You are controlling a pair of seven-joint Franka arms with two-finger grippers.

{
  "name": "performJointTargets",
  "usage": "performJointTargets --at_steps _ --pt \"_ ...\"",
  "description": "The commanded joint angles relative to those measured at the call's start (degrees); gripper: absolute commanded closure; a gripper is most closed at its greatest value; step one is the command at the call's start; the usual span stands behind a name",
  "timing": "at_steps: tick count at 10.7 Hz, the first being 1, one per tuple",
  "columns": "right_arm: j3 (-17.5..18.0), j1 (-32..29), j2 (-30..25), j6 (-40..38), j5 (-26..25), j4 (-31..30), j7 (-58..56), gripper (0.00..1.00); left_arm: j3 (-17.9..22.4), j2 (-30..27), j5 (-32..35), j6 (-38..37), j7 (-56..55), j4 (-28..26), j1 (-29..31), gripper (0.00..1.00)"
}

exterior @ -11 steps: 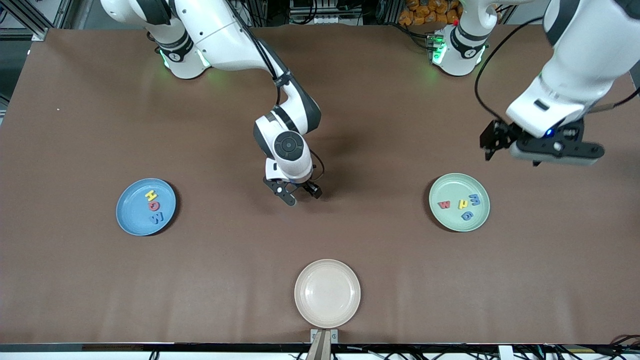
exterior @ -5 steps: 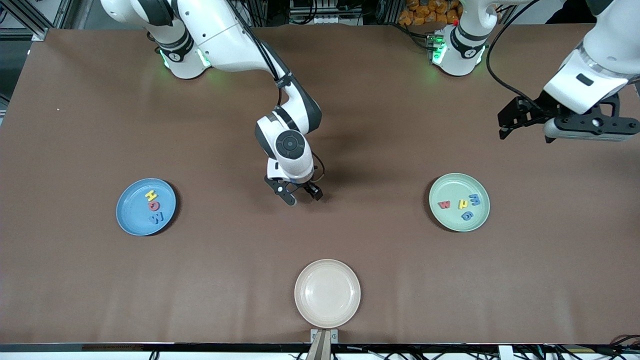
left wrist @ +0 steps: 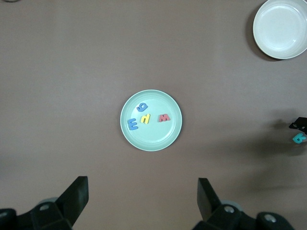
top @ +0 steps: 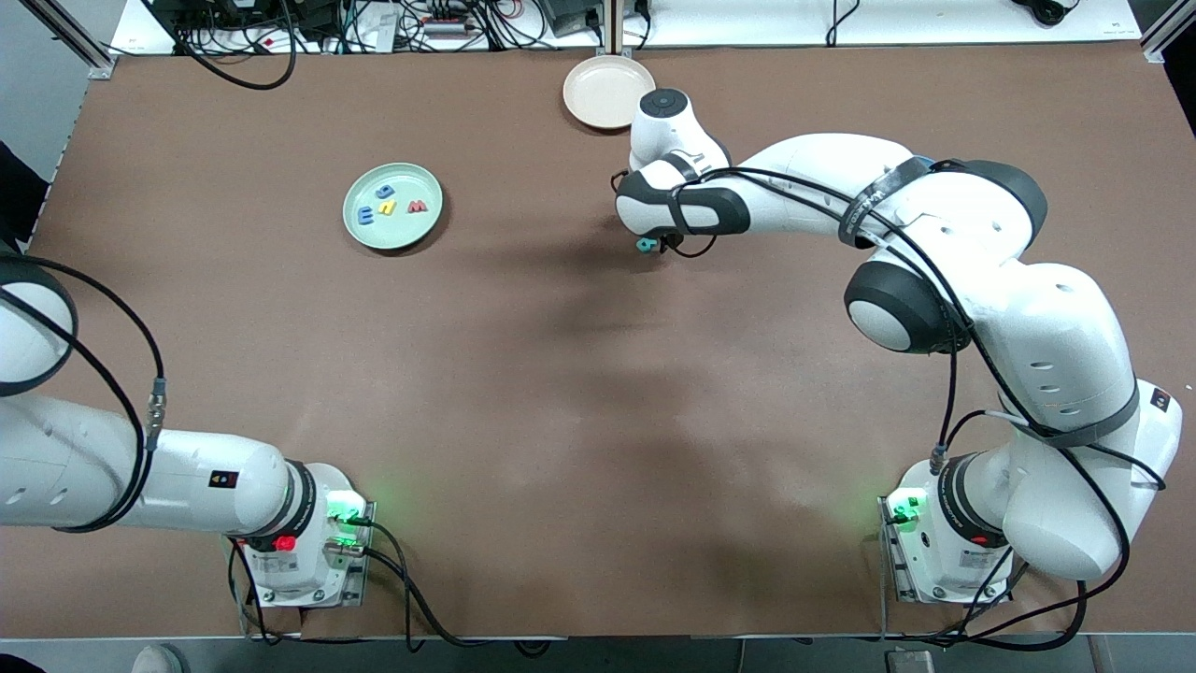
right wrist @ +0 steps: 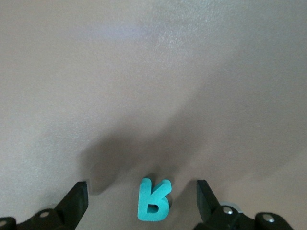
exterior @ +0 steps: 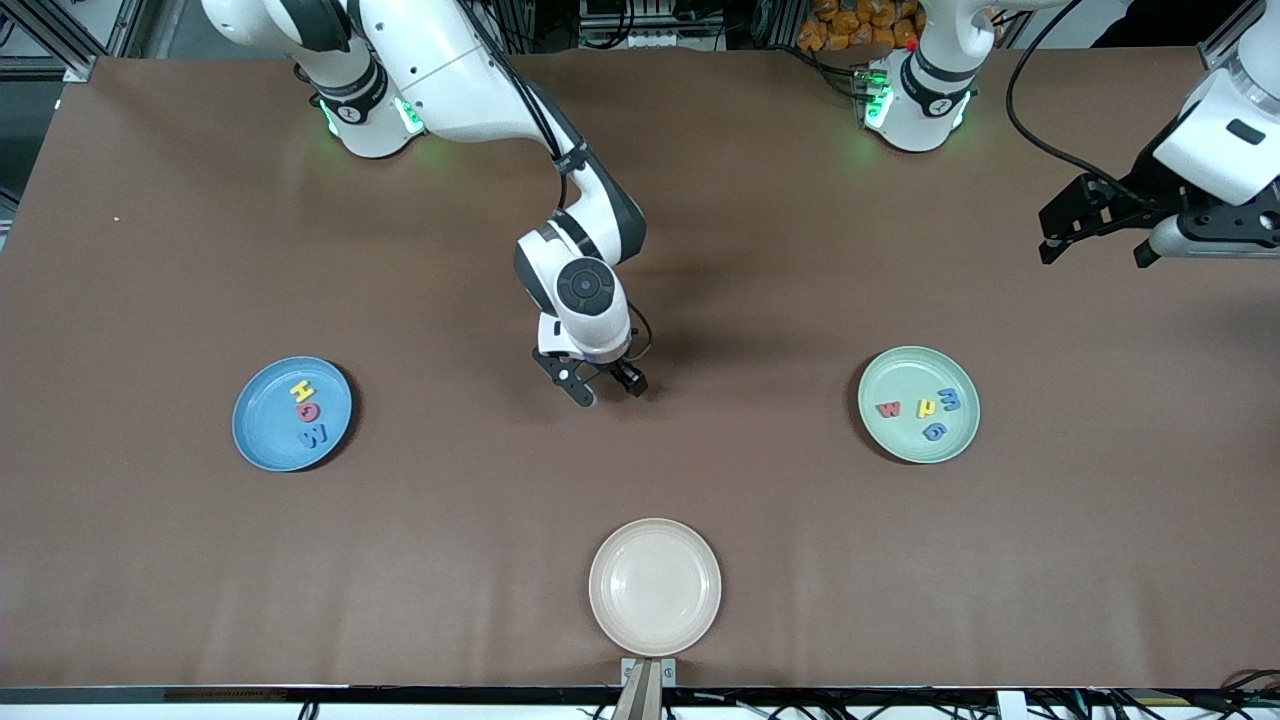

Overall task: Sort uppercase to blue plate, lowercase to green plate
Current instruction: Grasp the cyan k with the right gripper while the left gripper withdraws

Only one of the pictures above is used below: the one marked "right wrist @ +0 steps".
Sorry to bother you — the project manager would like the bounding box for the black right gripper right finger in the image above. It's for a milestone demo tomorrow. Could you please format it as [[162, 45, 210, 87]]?
[[194, 180, 295, 230]]

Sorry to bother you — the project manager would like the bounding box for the teal foam letter R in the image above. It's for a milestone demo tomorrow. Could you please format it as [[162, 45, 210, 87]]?
[[137, 177, 172, 221]]

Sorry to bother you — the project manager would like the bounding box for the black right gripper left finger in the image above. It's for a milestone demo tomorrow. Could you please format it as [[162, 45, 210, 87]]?
[[0, 181, 89, 230]]

